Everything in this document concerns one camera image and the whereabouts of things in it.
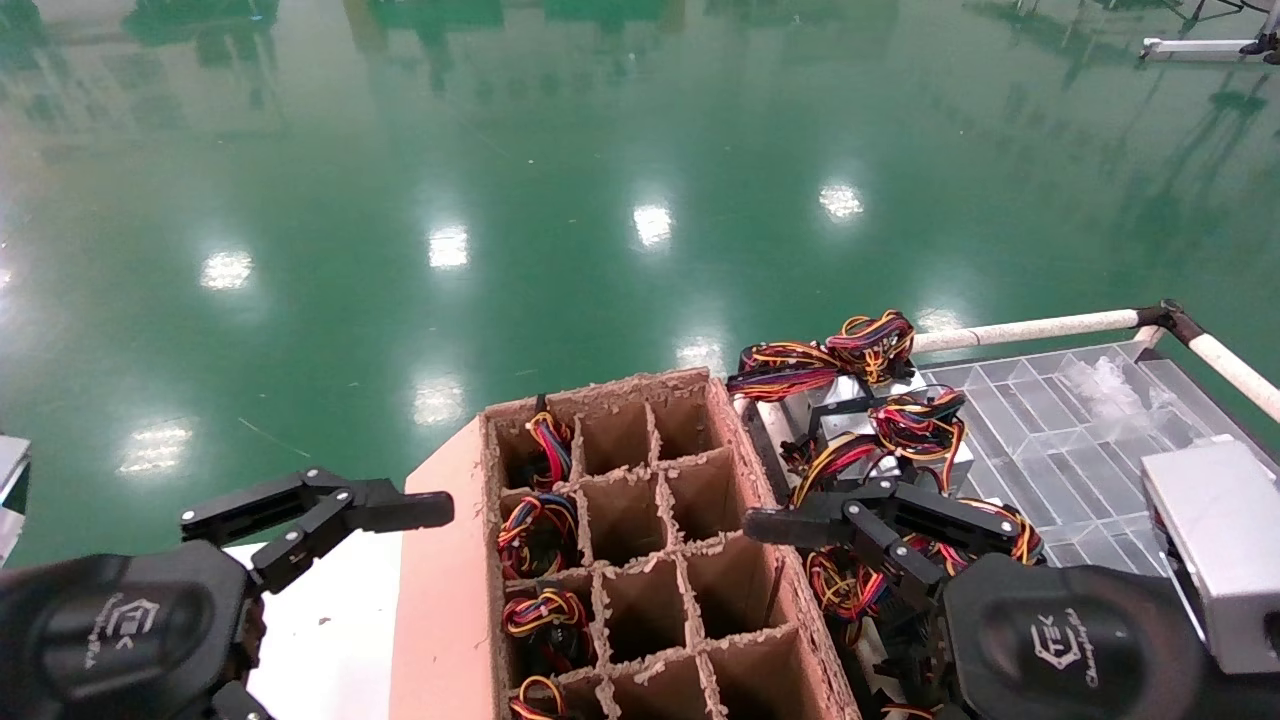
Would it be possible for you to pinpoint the white padded rail pipe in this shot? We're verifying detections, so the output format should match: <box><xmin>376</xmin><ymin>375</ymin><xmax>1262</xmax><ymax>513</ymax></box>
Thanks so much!
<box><xmin>1185</xmin><ymin>330</ymin><xmax>1280</xmax><ymax>423</ymax></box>
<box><xmin>752</xmin><ymin>398</ymin><xmax>803</xmax><ymax>471</ymax></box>
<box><xmin>912</xmin><ymin>308</ymin><xmax>1143</xmax><ymax>354</ymax></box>

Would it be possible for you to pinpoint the pink foam board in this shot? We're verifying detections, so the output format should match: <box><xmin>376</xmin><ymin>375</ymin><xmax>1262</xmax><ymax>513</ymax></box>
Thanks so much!
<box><xmin>390</xmin><ymin>415</ymin><xmax>498</xmax><ymax>720</ymax></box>

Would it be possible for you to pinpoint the crumpled clear plastic bag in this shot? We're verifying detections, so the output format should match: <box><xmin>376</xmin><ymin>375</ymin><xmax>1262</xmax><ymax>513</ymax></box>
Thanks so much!
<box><xmin>1060</xmin><ymin>355</ymin><xmax>1153</xmax><ymax>423</ymax></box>

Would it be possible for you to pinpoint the grey metal object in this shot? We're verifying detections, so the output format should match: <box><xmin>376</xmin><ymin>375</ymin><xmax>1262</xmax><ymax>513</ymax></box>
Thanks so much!
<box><xmin>0</xmin><ymin>435</ymin><xmax>32</xmax><ymax>563</ymax></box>

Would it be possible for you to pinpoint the clear plastic divided tray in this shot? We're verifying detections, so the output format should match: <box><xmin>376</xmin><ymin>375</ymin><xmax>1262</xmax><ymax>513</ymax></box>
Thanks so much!
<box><xmin>915</xmin><ymin>340</ymin><xmax>1280</xmax><ymax>601</ymax></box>

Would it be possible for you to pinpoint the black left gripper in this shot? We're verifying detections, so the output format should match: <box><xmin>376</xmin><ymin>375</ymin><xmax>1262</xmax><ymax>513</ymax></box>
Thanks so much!
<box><xmin>0</xmin><ymin>468</ymin><xmax>456</xmax><ymax>720</ymax></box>

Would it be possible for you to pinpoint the white stand base beam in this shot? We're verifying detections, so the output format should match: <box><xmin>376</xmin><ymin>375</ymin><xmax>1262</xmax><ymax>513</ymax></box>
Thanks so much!
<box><xmin>1140</xmin><ymin>33</ymin><xmax>1280</xmax><ymax>67</ymax></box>

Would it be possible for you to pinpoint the black rail corner joint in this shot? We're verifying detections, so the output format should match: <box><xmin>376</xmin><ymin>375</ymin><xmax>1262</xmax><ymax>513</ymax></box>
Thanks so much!
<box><xmin>1135</xmin><ymin>298</ymin><xmax>1206</xmax><ymax>346</ymax></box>

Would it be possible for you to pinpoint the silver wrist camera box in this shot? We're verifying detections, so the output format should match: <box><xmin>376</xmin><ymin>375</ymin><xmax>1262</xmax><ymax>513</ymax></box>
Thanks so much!
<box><xmin>1140</xmin><ymin>438</ymin><xmax>1280</xmax><ymax>676</ymax></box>

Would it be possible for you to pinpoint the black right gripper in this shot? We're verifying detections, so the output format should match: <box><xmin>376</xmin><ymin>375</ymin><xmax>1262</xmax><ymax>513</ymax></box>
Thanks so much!
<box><xmin>745</xmin><ymin>478</ymin><xmax>1207</xmax><ymax>720</ymax></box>

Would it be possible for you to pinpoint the brown divided cardboard box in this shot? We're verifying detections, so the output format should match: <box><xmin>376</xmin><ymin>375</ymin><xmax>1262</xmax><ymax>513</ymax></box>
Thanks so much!
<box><xmin>482</xmin><ymin>368</ymin><xmax>861</xmax><ymax>720</ymax></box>

